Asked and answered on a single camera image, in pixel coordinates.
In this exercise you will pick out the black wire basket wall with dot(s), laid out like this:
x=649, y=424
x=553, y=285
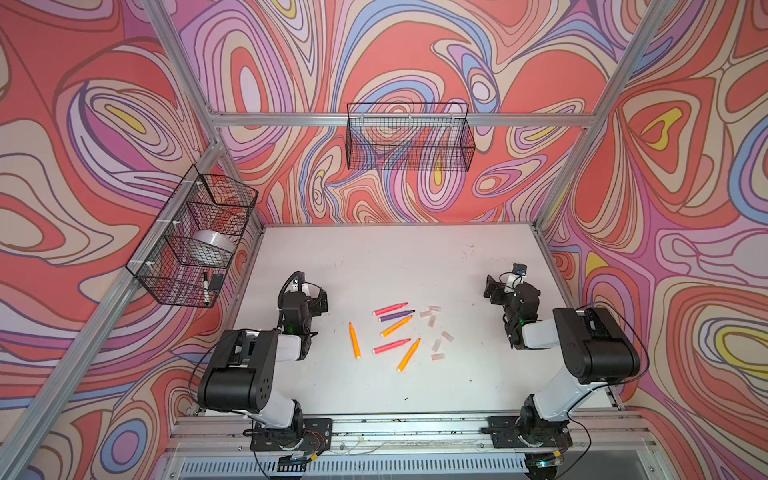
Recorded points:
x=186, y=261
x=409, y=136

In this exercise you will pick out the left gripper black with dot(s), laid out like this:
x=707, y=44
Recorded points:
x=318, y=301

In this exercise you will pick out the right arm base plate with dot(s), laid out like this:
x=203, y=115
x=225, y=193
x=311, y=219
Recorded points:
x=510, y=432

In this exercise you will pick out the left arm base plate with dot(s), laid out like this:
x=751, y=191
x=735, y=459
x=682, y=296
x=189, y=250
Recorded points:
x=307, y=436

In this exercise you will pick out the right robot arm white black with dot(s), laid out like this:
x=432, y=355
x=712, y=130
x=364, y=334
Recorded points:
x=596, y=354

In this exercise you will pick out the orange thin marker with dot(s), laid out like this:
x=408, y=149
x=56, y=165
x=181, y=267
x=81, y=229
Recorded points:
x=393, y=328

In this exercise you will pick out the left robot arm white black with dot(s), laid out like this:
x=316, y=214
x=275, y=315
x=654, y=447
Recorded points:
x=239, y=376

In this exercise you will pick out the black wire basket back wall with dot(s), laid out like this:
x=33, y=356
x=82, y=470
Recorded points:
x=409, y=136

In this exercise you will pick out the black wire basket left wall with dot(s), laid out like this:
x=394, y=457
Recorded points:
x=186, y=261

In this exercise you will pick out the aluminium front rail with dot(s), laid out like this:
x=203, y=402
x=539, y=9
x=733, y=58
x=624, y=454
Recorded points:
x=600, y=430

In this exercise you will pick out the white tape roll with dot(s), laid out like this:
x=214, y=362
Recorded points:
x=210, y=241

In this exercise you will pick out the pink marker upper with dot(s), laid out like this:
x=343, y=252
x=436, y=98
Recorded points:
x=389, y=309

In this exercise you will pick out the purple marker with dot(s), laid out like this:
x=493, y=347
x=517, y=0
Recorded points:
x=396, y=315

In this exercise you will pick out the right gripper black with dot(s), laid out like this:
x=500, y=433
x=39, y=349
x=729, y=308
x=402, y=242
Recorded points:
x=494, y=289

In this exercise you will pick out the black marker in basket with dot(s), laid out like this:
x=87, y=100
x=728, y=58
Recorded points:
x=205, y=289

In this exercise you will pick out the pink marker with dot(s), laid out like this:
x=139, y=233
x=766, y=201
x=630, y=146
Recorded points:
x=390, y=346
x=389, y=309

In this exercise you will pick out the pink marker lower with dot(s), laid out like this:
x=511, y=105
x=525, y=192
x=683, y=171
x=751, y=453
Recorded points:
x=390, y=346

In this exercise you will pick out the orange highlighter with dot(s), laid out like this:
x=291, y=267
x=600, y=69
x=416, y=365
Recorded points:
x=354, y=342
x=408, y=356

